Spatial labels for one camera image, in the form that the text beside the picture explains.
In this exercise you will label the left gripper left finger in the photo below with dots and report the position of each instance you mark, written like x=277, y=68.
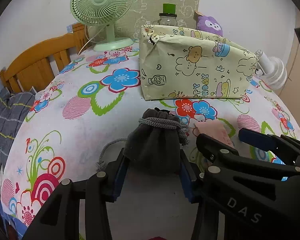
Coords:
x=58, y=218

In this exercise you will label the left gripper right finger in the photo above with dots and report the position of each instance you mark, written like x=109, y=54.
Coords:
x=243, y=207

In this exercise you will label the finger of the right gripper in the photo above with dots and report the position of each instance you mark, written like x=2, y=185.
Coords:
x=213, y=150
x=284, y=147

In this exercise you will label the grey drawstring pouch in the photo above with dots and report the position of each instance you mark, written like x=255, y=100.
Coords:
x=154, y=146

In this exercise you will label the white clip fan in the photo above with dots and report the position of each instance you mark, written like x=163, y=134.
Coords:
x=270, y=70

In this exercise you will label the floral tablecloth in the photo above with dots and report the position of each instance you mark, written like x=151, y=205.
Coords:
x=98, y=98

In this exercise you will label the yellow cartoon fabric storage box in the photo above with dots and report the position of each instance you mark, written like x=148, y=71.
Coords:
x=177, y=62

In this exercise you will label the grey plaid pillow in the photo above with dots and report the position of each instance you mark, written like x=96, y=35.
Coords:
x=13, y=110

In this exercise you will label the purple bunny plush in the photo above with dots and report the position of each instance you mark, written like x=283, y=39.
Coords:
x=209, y=25

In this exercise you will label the glass mason jar mug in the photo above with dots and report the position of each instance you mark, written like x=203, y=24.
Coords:
x=167, y=19

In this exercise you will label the green cup on jar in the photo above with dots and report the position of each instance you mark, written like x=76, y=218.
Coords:
x=168, y=8

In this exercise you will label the wooden bed headboard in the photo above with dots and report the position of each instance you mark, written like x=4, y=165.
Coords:
x=32, y=67

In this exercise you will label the green cartoon cardboard panel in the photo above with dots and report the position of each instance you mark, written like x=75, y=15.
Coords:
x=147, y=12

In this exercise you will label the green desk fan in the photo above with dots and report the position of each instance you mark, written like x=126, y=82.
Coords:
x=103, y=14

